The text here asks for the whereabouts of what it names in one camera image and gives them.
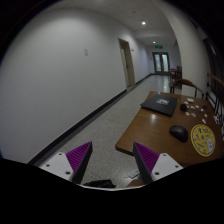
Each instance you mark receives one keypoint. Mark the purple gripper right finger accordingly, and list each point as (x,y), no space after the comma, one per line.
(153,166)

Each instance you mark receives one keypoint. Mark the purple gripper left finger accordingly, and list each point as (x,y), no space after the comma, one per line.
(70,166)

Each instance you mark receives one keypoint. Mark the black computer mouse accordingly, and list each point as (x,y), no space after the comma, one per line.
(179,132)

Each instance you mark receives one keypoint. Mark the round yellow mouse pad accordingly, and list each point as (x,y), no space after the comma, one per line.
(203,140)

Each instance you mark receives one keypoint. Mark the closed black laptop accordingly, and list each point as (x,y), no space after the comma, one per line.
(161,104)

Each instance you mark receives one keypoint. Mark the small black box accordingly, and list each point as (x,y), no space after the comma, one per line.
(183,107)

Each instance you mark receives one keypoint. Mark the white paper scrap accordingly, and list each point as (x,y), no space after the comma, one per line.
(190,99)

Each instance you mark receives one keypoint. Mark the wooden chair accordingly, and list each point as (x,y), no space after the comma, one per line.
(188,83)

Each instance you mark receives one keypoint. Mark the double glass door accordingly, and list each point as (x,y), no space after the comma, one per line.
(161,62)

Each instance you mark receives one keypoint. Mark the wooden handrail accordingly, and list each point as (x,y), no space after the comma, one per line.
(216,79)

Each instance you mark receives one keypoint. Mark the green exit sign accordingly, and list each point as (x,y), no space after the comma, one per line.
(158,46)

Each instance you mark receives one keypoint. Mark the beige side door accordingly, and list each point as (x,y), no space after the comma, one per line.
(127,62)

